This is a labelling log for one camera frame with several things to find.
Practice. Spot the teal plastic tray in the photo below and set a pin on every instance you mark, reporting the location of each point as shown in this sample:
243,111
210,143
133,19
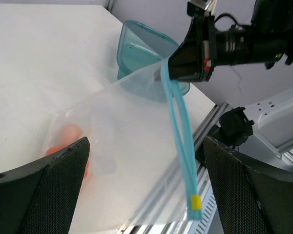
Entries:
140,49

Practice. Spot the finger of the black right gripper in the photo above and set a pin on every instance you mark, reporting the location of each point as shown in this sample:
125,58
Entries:
187,63

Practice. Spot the clear zip top bag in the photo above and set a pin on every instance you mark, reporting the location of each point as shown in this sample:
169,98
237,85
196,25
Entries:
141,167

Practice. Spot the aluminium mounting rail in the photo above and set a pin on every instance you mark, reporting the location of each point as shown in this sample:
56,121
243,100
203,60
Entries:
183,226

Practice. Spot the white slotted cable duct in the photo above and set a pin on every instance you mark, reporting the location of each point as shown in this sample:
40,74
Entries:
209,208

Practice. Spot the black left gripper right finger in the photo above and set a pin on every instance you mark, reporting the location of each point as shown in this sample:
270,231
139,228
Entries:
252,196

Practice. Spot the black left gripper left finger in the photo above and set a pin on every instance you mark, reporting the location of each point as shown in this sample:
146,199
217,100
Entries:
40,197

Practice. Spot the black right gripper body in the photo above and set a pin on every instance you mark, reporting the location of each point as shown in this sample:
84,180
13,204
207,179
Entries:
225,42

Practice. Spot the orange toy pumpkin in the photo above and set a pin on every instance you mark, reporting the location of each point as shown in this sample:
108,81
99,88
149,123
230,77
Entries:
65,136

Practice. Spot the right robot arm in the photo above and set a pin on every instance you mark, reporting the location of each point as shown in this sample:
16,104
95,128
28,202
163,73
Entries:
246,65

